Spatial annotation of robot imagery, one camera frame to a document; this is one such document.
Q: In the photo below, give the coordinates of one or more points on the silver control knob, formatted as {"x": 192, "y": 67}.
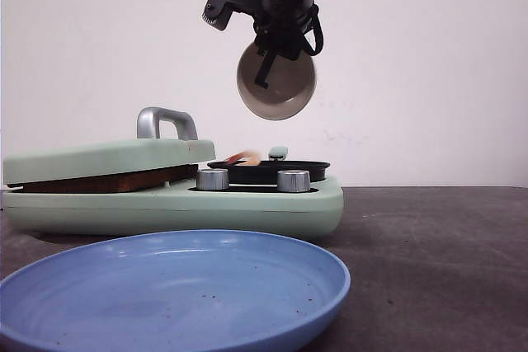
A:
{"x": 213, "y": 179}
{"x": 293, "y": 181}

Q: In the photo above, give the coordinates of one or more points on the blue plastic plate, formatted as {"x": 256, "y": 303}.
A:
{"x": 205, "y": 290}

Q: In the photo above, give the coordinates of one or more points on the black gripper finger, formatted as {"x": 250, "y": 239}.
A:
{"x": 264, "y": 69}

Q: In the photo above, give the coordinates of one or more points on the black round frying pan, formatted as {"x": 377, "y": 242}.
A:
{"x": 266, "y": 172}

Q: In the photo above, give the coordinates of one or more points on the pink shrimp pieces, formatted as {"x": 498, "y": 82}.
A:
{"x": 245, "y": 158}

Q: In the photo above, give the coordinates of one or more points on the silver right control knob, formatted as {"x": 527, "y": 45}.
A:
{"x": 293, "y": 181}

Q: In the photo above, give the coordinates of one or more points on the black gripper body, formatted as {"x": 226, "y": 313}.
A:
{"x": 282, "y": 27}

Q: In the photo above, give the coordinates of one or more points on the silver left control knob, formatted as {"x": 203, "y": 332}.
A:
{"x": 213, "y": 179}

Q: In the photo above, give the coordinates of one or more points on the cream ribbed ceramic bowl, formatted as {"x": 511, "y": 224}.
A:
{"x": 290, "y": 85}

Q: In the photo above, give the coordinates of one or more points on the mint green sandwich maker lid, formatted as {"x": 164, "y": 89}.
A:
{"x": 165, "y": 138}

